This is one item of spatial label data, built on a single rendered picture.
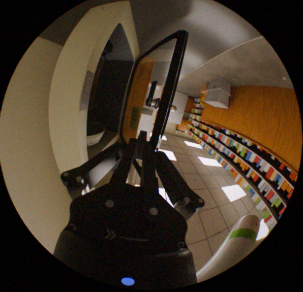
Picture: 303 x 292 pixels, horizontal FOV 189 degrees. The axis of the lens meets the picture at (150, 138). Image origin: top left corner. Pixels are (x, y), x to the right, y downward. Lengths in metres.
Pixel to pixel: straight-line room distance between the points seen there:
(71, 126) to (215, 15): 0.39
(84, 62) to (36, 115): 0.46
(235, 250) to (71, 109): 0.45
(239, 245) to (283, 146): 1.66
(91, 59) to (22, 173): 0.59
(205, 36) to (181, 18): 0.09
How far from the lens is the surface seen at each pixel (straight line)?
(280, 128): 1.92
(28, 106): 0.57
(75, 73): 0.19
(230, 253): 0.30
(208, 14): 0.30
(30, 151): 0.62
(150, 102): 0.19
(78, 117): 0.18
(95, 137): 0.29
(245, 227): 0.37
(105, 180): 0.28
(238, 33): 0.33
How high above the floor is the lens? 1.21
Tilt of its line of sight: 20 degrees up
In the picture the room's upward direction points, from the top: 165 degrees counter-clockwise
